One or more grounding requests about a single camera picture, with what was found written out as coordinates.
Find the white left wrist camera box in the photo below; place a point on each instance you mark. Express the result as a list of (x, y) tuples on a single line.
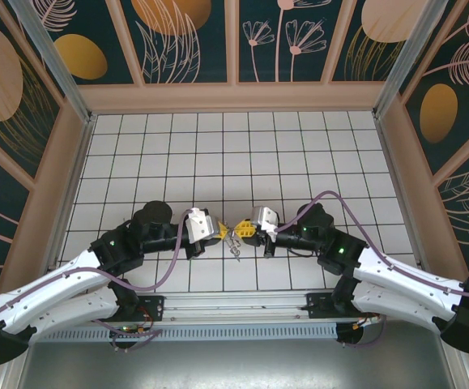
[(199, 229)]

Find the metal keyring bunch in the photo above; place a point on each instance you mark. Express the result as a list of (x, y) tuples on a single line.
[(232, 240)]

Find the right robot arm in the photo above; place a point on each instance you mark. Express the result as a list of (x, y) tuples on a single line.
[(400, 275)]

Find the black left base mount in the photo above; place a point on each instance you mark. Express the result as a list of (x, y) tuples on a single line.
[(151, 306)]

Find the grey metal sheet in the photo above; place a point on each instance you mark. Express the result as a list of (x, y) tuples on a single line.
[(234, 364)]

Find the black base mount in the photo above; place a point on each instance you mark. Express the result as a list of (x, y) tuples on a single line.
[(319, 304), (151, 306)]

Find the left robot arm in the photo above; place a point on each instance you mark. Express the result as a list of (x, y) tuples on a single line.
[(56, 283)]

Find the small circuit board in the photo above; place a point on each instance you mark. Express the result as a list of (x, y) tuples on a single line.
[(128, 330)]

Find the aluminium corner post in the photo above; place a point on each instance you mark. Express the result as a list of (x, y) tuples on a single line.
[(56, 56), (412, 52)]

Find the aluminium frame rail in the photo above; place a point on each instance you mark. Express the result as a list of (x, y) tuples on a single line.
[(234, 302)]

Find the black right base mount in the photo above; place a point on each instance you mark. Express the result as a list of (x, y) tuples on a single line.
[(319, 304)]

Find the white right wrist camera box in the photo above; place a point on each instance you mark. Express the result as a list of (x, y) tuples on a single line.
[(263, 219)]

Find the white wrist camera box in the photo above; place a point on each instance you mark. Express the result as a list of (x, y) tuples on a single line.
[(263, 219), (199, 229)]

